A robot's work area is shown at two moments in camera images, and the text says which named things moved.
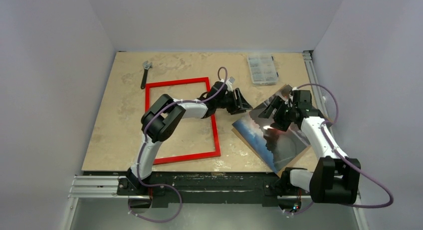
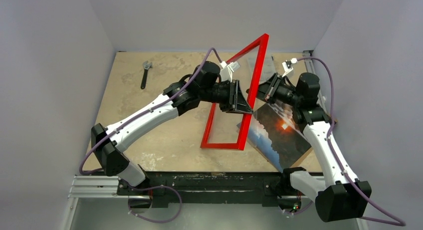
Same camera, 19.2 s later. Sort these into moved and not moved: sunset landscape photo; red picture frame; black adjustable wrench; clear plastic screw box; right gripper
Moved: red picture frame; right gripper
Not moved: clear plastic screw box; sunset landscape photo; black adjustable wrench
